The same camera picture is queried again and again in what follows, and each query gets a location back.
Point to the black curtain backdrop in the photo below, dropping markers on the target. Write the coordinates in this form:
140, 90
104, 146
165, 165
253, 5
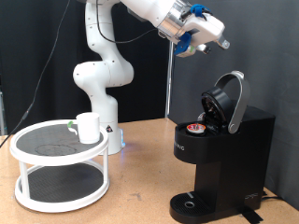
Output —
18, 62

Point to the grey metal post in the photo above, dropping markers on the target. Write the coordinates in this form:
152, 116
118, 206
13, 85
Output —
1, 118

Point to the black Keurig coffee machine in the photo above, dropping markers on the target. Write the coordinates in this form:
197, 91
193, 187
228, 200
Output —
230, 155

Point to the black tape strip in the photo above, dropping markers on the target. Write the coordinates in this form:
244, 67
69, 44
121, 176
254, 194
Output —
250, 215

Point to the wrist camera on blue mount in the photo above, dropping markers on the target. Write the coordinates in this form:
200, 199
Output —
183, 46

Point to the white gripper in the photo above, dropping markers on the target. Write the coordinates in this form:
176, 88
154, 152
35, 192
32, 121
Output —
205, 29

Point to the orange rimmed coffee pod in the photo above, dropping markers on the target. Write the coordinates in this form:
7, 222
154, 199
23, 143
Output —
196, 128

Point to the white mug with green tape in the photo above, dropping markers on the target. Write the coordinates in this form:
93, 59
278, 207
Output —
88, 127

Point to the grey fabric backdrop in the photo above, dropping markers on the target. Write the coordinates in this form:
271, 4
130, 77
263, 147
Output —
264, 77

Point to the silver vertical pole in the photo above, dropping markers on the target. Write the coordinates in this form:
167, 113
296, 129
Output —
169, 84

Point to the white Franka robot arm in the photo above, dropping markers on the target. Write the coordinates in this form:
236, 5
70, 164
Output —
102, 74

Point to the white two-tier turntable stand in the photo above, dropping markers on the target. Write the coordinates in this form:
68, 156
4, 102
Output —
62, 146

